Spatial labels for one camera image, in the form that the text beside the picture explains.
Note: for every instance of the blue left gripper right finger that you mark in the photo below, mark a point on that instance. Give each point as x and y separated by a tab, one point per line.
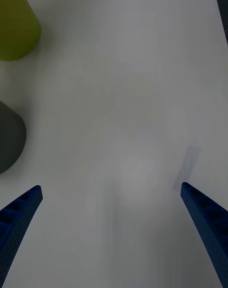
209	221

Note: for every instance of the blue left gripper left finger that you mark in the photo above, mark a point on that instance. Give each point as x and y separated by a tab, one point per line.
16	223

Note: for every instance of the grey plastic bin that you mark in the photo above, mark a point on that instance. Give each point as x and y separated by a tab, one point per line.
9	138

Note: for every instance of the yellow-green plastic bin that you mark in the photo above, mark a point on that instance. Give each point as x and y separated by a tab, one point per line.
14	24

